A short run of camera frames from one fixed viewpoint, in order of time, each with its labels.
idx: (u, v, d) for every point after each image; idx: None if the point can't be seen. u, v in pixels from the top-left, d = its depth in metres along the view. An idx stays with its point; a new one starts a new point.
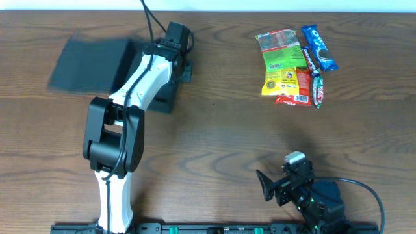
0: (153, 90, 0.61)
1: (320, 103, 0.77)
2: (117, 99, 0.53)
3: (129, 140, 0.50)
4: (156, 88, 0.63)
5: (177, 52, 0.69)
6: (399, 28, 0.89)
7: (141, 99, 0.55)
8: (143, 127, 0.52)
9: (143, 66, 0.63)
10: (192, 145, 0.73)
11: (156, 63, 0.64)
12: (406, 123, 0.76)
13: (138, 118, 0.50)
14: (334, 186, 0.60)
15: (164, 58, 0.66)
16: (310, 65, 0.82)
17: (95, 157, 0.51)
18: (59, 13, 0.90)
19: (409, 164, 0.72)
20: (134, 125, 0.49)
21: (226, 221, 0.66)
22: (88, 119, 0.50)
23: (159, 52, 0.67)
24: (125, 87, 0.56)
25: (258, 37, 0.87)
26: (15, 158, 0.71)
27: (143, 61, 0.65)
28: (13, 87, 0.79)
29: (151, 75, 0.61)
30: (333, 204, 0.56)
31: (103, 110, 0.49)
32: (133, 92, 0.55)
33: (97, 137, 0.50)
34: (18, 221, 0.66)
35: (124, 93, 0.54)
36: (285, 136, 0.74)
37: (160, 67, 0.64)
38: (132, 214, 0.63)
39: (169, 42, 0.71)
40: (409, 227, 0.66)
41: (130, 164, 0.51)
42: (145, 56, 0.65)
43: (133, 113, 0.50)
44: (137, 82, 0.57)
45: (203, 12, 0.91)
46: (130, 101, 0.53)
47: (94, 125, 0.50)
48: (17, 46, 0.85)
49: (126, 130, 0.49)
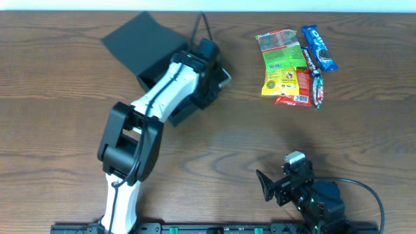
0: (175, 101, 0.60)
1: (320, 103, 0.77)
2: (139, 106, 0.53)
3: (143, 150, 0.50)
4: (179, 99, 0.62)
5: (206, 64, 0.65)
6: (400, 28, 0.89)
7: (162, 110, 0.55)
8: (160, 139, 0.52)
9: (169, 75, 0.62)
10: (193, 145, 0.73)
11: (183, 73, 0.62)
12: (405, 123, 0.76)
13: (156, 131, 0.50)
14: (335, 186, 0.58)
15: (192, 69, 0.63)
16: (310, 65, 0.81)
17: (109, 162, 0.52)
18: (58, 13, 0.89)
19: (409, 165, 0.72)
20: (151, 136, 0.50)
21: (226, 221, 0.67)
22: (108, 123, 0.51)
23: (188, 62, 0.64)
24: (148, 95, 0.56)
25: (258, 38, 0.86)
26: (15, 158, 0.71)
27: (170, 69, 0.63)
28: (13, 87, 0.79)
29: (176, 85, 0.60)
30: (333, 204, 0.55)
31: (124, 116, 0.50)
32: (155, 102, 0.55)
33: (114, 141, 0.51)
34: (18, 220, 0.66)
35: (147, 101, 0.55)
36: (285, 136, 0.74)
37: (186, 79, 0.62)
38: (134, 220, 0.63)
39: (201, 52, 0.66)
40: (408, 227, 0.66)
41: (142, 174, 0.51)
42: (173, 65, 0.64)
43: (152, 125, 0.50)
44: (161, 92, 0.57)
45: (203, 12, 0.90)
46: (152, 112, 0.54)
47: (112, 129, 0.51)
48: (17, 46, 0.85)
49: (143, 140, 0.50)
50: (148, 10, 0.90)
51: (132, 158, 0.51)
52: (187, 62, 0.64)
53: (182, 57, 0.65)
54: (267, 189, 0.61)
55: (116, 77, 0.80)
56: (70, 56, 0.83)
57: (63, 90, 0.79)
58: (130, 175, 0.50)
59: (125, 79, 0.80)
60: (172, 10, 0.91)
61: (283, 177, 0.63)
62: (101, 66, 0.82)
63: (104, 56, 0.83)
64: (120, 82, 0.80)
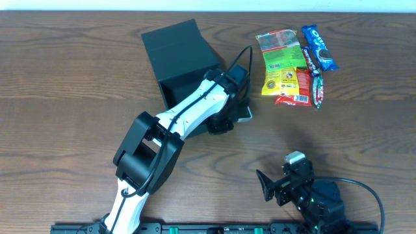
0: (199, 119, 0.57)
1: (320, 103, 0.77)
2: (163, 119, 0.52)
3: (160, 164, 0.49)
4: (203, 118, 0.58)
5: (238, 86, 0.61)
6: (400, 28, 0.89)
7: (185, 127, 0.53)
8: (177, 156, 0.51)
9: (199, 92, 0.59)
10: (194, 145, 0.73)
11: (214, 92, 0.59)
12: (406, 123, 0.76)
13: (175, 149, 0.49)
14: (335, 186, 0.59)
15: (222, 89, 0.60)
16: (310, 65, 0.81)
17: (123, 168, 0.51)
18: (59, 13, 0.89)
19: (409, 164, 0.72)
20: (169, 153, 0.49)
21: (227, 221, 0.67)
22: (130, 130, 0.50)
23: (220, 80, 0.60)
24: (175, 109, 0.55)
25: (258, 38, 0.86)
26: (15, 158, 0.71)
27: (201, 86, 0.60)
28: (13, 87, 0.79)
29: (205, 104, 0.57)
30: (333, 204, 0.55)
31: (146, 127, 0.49)
32: (180, 118, 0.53)
33: (132, 149, 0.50)
34: (17, 220, 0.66)
35: (172, 115, 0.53)
36: (285, 136, 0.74)
37: (215, 99, 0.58)
38: (137, 225, 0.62)
39: (234, 73, 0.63)
40: (409, 227, 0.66)
41: (154, 187, 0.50)
42: (205, 82, 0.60)
43: (173, 142, 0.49)
44: (188, 108, 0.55)
45: (203, 12, 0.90)
46: (174, 127, 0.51)
47: (132, 138, 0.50)
48: (18, 47, 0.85)
49: (161, 155, 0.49)
50: (148, 10, 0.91)
51: (147, 169, 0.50)
52: (220, 80, 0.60)
53: (216, 75, 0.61)
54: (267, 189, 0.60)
55: (116, 77, 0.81)
56: (70, 57, 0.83)
57: (63, 90, 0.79)
58: (142, 187, 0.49)
59: (125, 79, 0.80)
60: (173, 10, 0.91)
61: (284, 178, 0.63)
62: (101, 66, 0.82)
63: (104, 56, 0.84)
64: (121, 82, 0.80)
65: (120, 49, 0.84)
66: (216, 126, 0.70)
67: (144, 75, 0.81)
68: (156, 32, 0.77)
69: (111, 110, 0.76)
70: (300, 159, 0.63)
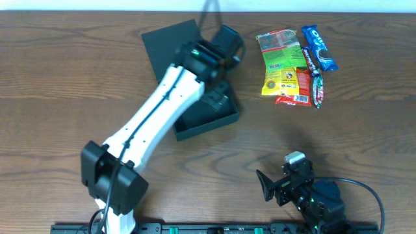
0: (168, 121, 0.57)
1: (320, 103, 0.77)
2: (114, 145, 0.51)
3: (119, 196, 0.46)
4: (175, 117, 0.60)
5: (215, 63, 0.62)
6: (400, 29, 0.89)
7: (145, 145, 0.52)
8: (139, 183, 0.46)
9: (162, 93, 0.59)
10: (193, 145, 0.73)
11: (177, 89, 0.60)
12: (405, 123, 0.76)
13: (128, 185, 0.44)
14: (334, 186, 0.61)
15: (197, 71, 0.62)
16: (310, 65, 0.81)
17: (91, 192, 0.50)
18: (60, 13, 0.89)
19: (409, 165, 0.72)
20: (123, 186, 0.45)
21: (227, 221, 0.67)
22: (82, 164, 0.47)
23: (192, 62, 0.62)
24: (130, 125, 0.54)
25: (258, 38, 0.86)
26: (15, 158, 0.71)
27: (164, 85, 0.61)
28: (13, 87, 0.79)
29: (168, 106, 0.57)
30: (333, 204, 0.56)
31: (95, 160, 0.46)
32: (136, 136, 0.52)
33: (90, 179, 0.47)
34: (17, 220, 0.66)
35: (128, 134, 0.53)
36: (285, 136, 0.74)
37: (182, 97, 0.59)
38: (132, 226, 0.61)
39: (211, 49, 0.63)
40: (409, 227, 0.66)
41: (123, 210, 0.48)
42: (172, 74, 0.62)
43: (126, 173, 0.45)
44: (146, 120, 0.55)
45: (203, 13, 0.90)
46: (125, 153, 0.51)
47: (86, 169, 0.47)
48: (18, 47, 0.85)
49: (117, 188, 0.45)
50: (148, 11, 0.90)
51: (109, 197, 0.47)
52: (193, 62, 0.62)
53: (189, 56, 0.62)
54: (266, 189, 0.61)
55: (116, 77, 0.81)
56: (70, 56, 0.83)
57: (63, 90, 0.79)
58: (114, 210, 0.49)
59: (124, 79, 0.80)
60: (173, 10, 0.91)
61: (283, 178, 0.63)
62: (101, 66, 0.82)
63: (104, 56, 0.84)
64: (121, 82, 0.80)
65: (120, 49, 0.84)
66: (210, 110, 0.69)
67: (144, 75, 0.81)
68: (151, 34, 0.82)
69: (111, 110, 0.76)
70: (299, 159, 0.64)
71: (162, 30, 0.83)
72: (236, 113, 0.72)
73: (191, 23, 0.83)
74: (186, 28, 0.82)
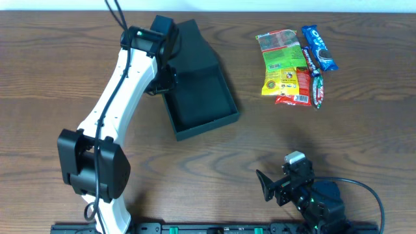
0: (134, 98, 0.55)
1: (320, 103, 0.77)
2: (88, 128, 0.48)
3: (106, 171, 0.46)
4: (138, 94, 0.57)
5: (162, 37, 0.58)
6: (400, 28, 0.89)
7: (115, 123, 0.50)
8: (121, 155, 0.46)
9: (120, 71, 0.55)
10: (193, 144, 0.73)
11: (133, 64, 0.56)
12: (405, 123, 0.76)
13: (113, 154, 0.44)
14: (335, 186, 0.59)
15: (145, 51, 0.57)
16: (310, 65, 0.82)
17: (76, 187, 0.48)
18: (60, 13, 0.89)
19: (409, 164, 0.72)
20: (107, 161, 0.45)
21: (227, 221, 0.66)
22: (60, 154, 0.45)
23: (136, 42, 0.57)
24: (97, 108, 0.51)
25: (258, 38, 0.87)
26: (15, 158, 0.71)
27: (119, 65, 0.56)
28: (13, 87, 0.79)
29: (130, 84, 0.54)
30: (333, 204, 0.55)
31: (73, 146, 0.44)
32: (106, 116, 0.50)
33: (73, 170, 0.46)
34: (17, 220, 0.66)
35: (97, 117, 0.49)
36: (285, 136, 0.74)
37: (139, 71, 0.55)
38: (130, 218, 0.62)
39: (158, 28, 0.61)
40: (409, 227, 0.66)
41: (113, 192, 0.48)
42: (121, 56, 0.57)
43: (106, 148, 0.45)
44: (111, 99, 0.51)
45: (203, 12, 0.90)
46: (103, 131, 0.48)
47: (65, 158, 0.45)
48: (18, 47, 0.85)
49: (101, 164, 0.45)
50: (148, 10, 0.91)
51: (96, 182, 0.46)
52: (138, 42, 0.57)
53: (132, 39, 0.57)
54: (266, 189, 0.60)
55: None
56: (70, 56, 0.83)
57: (63, 90, 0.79)
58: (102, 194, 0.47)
59: None
60: (173, 10, 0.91)
61: (283, 178, 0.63)
62: (101, 66, 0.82)
63: (104, 56, 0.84)
64: None
65: (119, 49, 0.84)
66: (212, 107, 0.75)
67: None
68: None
69: None
70: (299, 158, 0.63)
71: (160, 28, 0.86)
72: (236, 113, 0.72)
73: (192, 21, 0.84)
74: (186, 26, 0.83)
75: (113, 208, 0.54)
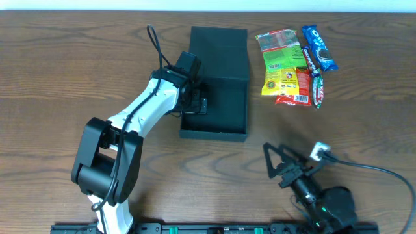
0: (156, 116, 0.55)
1: (320, 103, 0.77)
2: (116, 121, 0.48)
3: (123, 167, 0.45)
4: (159, 116, 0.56)
5: (187, 79, 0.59)
6: (400, 28, 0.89)
7: (141, 125, 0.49)
8: (140, 153, 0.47)
9: (149, 90, 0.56)
10: (193, 144, 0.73)
11: (164, 88, 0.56)
12: (405, 123, 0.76)
13: (135, 147, 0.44)
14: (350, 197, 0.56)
15: (172, 84, 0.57)
16: (310, 65, 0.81)
17: (86, 184, 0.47)
18: (60, 13, 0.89)
19: (409, 164, 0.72)
20: (129, 153, 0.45)
21: (227, 221, 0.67)
22: (82, 141, 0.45)
23: (167, 77, 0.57)
24: (127, 110, 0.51)
25: (258, 38, 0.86)
26: (14, 158, 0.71)
27: (149, 84, 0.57)
28: (13, 87, 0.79)
29: (158, 101, 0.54)
30: (346, 217, 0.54)
31: (99, 133, 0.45)
32: (134, 116, 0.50)
33: (90, 160, 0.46)
34: (17, 220, 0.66)
35: (125, 116, 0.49)
36: (285, 136, 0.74)
37: (166, 94, 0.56)
38: (130, 221, 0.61)
39: (182, 64, 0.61)
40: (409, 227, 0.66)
41: (121, 194, 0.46)
42: (152, 80, 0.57)
43: (129, 139, 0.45)
44: (140, 106, 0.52)
45: (204, 12, 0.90)
46: (129, 127, 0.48)
47: (88, 147, 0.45)
48: (19, 47, 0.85)
49: (121, 155, 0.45)
50: (147, 10, 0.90)
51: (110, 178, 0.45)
52: (168, 77, 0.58)
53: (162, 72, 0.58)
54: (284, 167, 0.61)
55: (116, 77, 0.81)
56: (70, 56, 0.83)
57: (64, 90, 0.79)
58: (109, 195, 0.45)
59: (125, 80, 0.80)
60: (173, 10, 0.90)
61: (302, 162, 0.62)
62: (101, 66, 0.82)
63: (105, 56, 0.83)
64: (121, 82, 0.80)
65: (119, 49, 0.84)
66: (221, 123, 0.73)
67: (144, 75, 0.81)
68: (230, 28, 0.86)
69: (111, 110, 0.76)
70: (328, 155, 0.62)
71: (208, 28, 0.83)
72: (242, 134, 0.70)
73: (242, 32, 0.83)
74: (235, 36, 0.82)
75: (117, 212, 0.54)
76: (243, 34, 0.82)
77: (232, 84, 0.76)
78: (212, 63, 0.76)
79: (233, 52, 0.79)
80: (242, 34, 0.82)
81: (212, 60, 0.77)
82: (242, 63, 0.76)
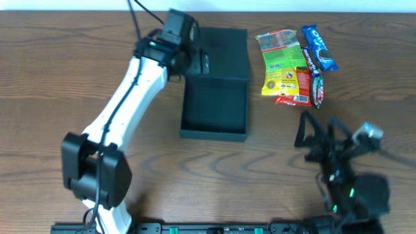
0: (140, 110, 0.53)
1: (320, 103, 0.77)
2: (93, 132, 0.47)
3: (106, 181, 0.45)
4: (144, 108, 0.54)
5: (176, 49, 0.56)
6: (400, 29, 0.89)
7: (120, 132, 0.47)
8: (123, 163, 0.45)
9: (130, 79, 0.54)
10: (194, 144, 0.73)
11: (145, 73, 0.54)
12: (405, 123, 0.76)
13: (114, 163, 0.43)
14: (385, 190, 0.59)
15: (156, 62, 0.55)
16: (310, 65, 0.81)
17: (77, 194, 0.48)
18: (60, 13, 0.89)
19: (409, 165, 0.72)
20: (109, 169, 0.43)
21: (227, 221, 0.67)
22: (62, 158, 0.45)
23: (151, 53, 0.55)
24: (104, 114, 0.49)
25: (258, 38, 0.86)
26: (15, 158, 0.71)
27: (130, 72, 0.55)
28: (13, 87, 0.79)
29: (139, 92, 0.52)
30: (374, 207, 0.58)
31: (77, 151, 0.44)
32: (112, 123, 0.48)
33: (75, 175, 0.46)
34: (17, 220, 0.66)
35: (103, 123, 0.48)
36: (285, 136, 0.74)
37: (149, 81, 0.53)
38: (129, 221, 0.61)
39: (171, 28, 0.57)
40: (410, 227, 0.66)
41: (112, 200, 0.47)
42: (132, 65, 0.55)
43: (109, 155, 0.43)
44: (119, 106, 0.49)
45: (204, 12, 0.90)
46: (107, 137, 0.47)
47: (69, 164, 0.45)
48: (19, 47, 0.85)
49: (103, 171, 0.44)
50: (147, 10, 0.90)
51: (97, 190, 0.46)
52: (153, 51, 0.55)
53: (147, 45, 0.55)
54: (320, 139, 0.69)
55: (116, 77, 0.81)
56: (70, 56, 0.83)
57: (64, 90, 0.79)
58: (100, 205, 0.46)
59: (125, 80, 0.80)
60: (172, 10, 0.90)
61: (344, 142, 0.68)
62: (101, 66, 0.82)
63: (105, 56, 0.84)
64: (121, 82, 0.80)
65: (119, 49, 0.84)
66: (221, 123, 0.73)
67: None
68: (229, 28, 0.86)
69: None
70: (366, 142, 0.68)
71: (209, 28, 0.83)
72: (243, 134, 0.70)
73: (243, 32, 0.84)
74: (235, 36, 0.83)
75: (114, 214, 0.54)
76: (243, 36, 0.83)
77: (231, 84, 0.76)
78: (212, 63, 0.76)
79: (233, 52, 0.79)
80: (243, 35, 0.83)
81: (212, 60, 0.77)
82: (242, 64, 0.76)
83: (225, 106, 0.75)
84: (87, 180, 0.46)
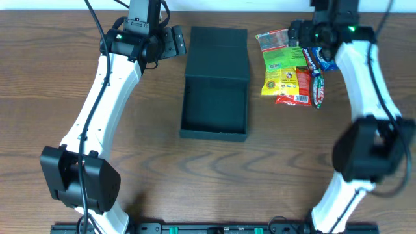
0: (117, 110, 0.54)
1: (320, 103, 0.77)
2: (71, 143, 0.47)
3: (92, 189, 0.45)
4: (122, 104, 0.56)
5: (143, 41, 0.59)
6: (400, 29, 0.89)
7: (97, 138, 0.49)
8: (107, 170, 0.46)
9: (101, 80, 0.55)
10: (194, 144, 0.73)
11: (116, 70, 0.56)
12: None
13: (97, 171, 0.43)
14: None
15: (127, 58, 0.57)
16: (310, 65, 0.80)
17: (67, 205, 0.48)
18: (60, 13, 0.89)
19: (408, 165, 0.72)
20: (93, 178, 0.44)
21: (226, 221, 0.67)
22: (44, 172, 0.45)
23: (121, 47, 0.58)
24: (79, 121, 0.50)
25: (258, 37, 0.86)
26: (15, 158, 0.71)
27: (100, 72, 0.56)
28: (13, 87, 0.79)
29: (112, 91, 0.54)
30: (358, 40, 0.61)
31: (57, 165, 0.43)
32: (88, 130, 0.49)
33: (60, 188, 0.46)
34: (17, 221, 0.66)
35: (79, 132, 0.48)
36: (285, 136, 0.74)
37: (122, 78, 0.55)
38: (128, 220, 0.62)
39: (137, 17, 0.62)
40: (409, 227, 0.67)
41: (103, 206, 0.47)
42: (101, 64, 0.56)
43: (91, 164, 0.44)
44: (92, 112, 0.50)
45: (204, 12, 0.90)
46: (86, 145, 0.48)
47: (52, 178, 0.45)
48: (19, 47, 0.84)
49: (87, 181, 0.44)
50: None
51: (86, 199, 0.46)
52: (121, 45, 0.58)
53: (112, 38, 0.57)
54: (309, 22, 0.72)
55: None
56: (70, 56, 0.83)
57: (63, 90, 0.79)
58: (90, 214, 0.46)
59: None
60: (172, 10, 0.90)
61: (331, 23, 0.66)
62: None
63: None
64: None
65: None
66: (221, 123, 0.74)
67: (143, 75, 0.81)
68: (228, 28, 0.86)
69: None
70: None
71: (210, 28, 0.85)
72: (244, 134, 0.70)
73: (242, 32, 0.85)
74: (235, 36, 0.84)
75: (108, 216, 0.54)
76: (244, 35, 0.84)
77: (231, 84, 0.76)
78: (210, 64, 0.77)
79: (233, 52, 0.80)
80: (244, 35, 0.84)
81: (212, 60, 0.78)
82: (242, 63, 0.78)
83: (224, 106, 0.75)
84: (73, 190, 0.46)
